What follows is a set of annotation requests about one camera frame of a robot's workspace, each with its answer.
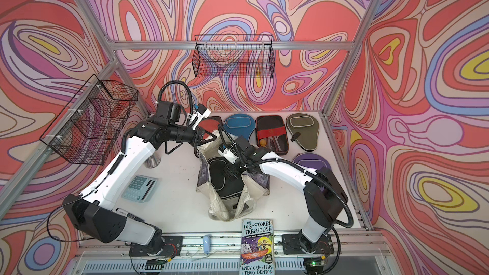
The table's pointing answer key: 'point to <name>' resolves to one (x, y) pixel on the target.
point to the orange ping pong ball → (263, 142)
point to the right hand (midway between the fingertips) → (232, 173)
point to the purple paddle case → (312, 160)
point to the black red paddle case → (271, 132)
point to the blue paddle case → (239, 125)
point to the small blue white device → (206, 239)
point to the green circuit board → (155, 264)
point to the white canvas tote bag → (227, 208)
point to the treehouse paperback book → (257, 247)
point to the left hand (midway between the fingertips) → (216, 137)
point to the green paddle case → (304, 128)
